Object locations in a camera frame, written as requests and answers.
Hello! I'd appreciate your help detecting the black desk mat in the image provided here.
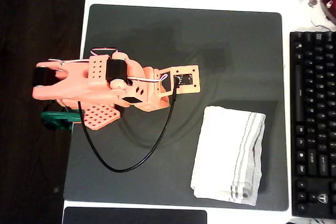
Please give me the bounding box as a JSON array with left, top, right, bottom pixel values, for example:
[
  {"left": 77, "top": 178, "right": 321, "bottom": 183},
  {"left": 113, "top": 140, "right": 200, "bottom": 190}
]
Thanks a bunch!
[{"left": 62, "top": 3, "right": 289, "bottom": 212}]

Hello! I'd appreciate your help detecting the white striped towel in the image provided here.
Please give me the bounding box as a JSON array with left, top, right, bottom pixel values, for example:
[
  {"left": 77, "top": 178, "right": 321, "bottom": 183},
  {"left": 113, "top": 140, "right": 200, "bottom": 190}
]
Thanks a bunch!
[{"left": 190, "top": 105, "right": 267, "bottom": 207}]

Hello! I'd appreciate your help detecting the orange perforated base plate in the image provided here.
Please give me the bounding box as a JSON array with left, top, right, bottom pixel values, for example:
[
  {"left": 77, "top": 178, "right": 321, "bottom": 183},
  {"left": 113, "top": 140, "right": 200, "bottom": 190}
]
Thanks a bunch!
[{"left": 78, "top": 104, "right": 121, "bottom": 131}]

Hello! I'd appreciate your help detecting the black keyboard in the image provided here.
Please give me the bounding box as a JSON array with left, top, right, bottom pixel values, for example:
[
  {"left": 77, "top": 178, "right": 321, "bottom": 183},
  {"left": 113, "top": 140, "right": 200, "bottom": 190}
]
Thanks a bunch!
[{"left": 289, "top": 31, "right": 336, "bottom": 219}]

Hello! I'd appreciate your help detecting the orange camera mount frame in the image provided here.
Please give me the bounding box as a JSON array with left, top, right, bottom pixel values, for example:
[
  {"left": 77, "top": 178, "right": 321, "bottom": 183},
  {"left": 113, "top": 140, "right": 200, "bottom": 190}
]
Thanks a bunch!
[{"left": 154, "top": 64, "right": 202, "bottom": 97}]

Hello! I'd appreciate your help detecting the green table clamp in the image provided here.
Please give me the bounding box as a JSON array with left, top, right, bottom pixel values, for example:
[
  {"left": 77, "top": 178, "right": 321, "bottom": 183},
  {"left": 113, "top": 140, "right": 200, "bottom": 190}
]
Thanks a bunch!
[{"left": 40, "top": 109, "right": 85, "bottom": 132}]

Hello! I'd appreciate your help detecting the black camera cable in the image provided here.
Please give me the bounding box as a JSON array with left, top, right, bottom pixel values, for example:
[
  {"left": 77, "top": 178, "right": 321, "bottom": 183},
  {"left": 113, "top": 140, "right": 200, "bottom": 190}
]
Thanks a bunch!
[{"left": 77, "top": 76, "right": 182, "bottom": 174}]

